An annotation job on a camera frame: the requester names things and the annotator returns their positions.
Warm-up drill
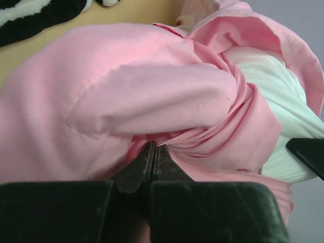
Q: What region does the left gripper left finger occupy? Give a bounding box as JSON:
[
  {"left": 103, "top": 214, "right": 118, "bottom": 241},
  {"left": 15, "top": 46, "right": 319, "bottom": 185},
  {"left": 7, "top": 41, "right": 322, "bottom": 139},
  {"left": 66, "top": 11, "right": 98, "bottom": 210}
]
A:
[{"left": 108, "top": 142, "right": 155, "bottom": 242}]

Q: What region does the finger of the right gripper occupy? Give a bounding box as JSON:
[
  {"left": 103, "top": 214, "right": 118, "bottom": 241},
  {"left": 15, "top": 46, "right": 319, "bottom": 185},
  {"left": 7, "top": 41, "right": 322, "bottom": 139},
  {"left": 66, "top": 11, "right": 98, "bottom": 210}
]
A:
[{"left": 286, "top": 138, "right": 324, "bottom": 180}]

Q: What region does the white pillow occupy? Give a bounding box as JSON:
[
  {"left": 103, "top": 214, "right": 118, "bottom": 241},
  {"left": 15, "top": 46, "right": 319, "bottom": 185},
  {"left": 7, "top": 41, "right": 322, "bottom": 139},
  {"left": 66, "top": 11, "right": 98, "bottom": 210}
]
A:
[{"left": 225, "top": 47, "right": 323, "bottom": 183}]

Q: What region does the zebra striped pillow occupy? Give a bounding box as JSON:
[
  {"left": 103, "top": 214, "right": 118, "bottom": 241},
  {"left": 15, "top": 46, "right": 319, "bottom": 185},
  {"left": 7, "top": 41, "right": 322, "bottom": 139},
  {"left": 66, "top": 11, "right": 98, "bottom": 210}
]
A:
[{"left": 0, "top": 0, "right": 127, "bottom": 48}]

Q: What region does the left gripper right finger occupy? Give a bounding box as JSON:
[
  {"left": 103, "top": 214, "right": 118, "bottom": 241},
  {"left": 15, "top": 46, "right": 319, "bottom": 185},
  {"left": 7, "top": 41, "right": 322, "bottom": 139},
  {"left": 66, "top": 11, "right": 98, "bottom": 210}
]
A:
[{"left": 150, "top": 146, "right": 200, "bottom": 242}]

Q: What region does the plain pink pillow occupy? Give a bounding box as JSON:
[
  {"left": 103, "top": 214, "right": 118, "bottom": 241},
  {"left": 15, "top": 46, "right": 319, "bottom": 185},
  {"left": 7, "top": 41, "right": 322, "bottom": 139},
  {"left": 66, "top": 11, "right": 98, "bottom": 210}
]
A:
[{"left": 1, "top": 1, "right": 323, "bottom": 222}]

